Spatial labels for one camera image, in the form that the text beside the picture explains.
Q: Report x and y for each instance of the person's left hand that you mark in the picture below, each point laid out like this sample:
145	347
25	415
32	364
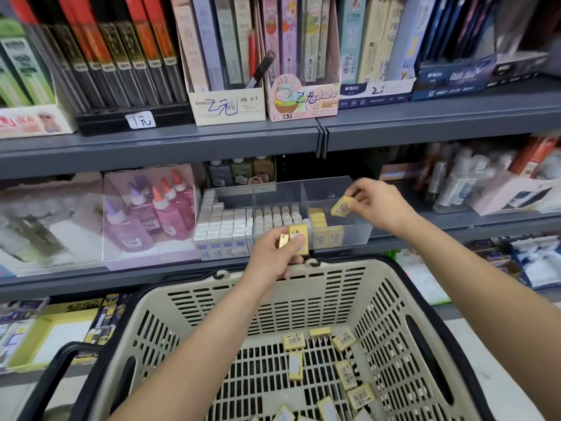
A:
267	263

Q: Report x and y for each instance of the person's right hand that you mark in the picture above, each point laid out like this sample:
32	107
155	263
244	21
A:
381	206

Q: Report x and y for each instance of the beige shopping basket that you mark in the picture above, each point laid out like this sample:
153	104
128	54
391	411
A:
289	293

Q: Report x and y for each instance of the row of white green erasers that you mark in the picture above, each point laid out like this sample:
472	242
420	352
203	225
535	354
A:
276	216

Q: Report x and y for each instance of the rows of white erasers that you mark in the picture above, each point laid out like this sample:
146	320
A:
223	228

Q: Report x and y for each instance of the yellow erasers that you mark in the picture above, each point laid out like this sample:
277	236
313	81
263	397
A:
329	234

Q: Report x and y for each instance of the pile of erasers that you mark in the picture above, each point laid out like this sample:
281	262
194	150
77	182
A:
342	372

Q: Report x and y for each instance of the grey store shelves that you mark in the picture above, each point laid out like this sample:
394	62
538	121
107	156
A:
175	144

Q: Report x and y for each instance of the person's right forearm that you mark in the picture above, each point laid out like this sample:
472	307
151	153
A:
486	307

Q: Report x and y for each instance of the person's left forearm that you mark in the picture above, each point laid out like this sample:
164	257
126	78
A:
188	359

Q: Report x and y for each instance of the blue white display box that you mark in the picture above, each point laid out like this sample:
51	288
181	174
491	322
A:
377	93

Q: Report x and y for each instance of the pink glue display box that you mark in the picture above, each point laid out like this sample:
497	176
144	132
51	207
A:
149	257

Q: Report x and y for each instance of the colourful pencil display box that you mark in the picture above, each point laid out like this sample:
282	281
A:
302	102

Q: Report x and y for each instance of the white pencil display box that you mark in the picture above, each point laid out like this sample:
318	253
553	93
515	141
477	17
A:
226	107

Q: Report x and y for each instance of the white glue display box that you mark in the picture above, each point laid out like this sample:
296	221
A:
74	250

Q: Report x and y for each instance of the yellow empty display box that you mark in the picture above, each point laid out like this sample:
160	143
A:
53	337

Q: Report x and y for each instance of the white eraser display box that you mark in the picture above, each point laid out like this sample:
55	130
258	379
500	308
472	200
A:
13	333

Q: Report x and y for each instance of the cartoon print display box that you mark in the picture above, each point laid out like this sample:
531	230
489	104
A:
35	122

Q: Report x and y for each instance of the clear plastic divider tray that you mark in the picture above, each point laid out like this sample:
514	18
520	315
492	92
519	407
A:
359	228

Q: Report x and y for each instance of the translucent glue bottle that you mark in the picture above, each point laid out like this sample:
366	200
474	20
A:
220	175
263	171
242	173

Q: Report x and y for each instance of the pink glue bottle orange cap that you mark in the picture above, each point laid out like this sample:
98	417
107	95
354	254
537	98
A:
187	190
181	204
169	219

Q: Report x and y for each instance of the pink glue bottle purple cap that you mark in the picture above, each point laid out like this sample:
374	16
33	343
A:
130	230
146	208

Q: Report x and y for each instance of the dark blue yellow packets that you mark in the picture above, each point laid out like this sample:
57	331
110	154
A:
105	318

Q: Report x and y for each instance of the black pen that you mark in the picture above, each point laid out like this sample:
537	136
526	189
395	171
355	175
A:
261	68

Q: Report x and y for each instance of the white price label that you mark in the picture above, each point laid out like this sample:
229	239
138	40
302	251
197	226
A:
140	120

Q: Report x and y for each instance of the black lead tube display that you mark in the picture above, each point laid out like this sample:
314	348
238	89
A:
131	118

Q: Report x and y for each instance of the row of clear glue bottles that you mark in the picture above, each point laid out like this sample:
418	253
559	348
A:
31	232

